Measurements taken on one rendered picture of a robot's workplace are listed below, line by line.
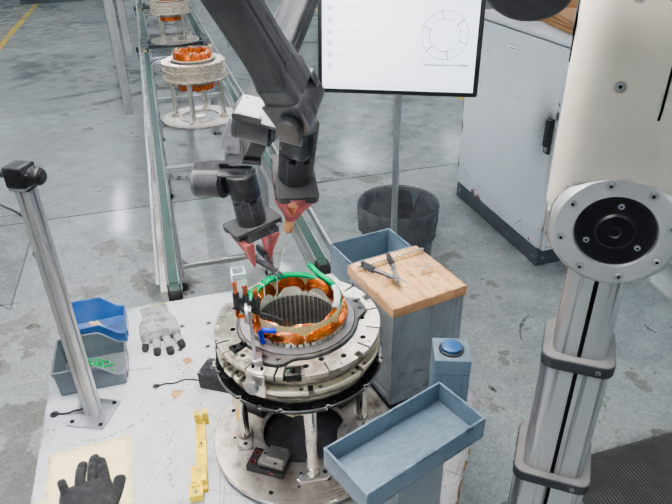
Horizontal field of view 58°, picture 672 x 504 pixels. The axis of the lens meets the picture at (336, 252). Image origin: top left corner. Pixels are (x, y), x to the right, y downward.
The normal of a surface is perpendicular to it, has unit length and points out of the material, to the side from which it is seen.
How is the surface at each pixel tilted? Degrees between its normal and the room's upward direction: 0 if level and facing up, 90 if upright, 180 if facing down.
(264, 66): 119
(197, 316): 0
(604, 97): 90
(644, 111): 109
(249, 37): 123
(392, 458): 0
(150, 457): 0
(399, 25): 83
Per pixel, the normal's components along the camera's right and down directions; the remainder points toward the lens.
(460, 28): -0.18, 0.40
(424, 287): -0.02, -0.86
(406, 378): 0.46, 0.44
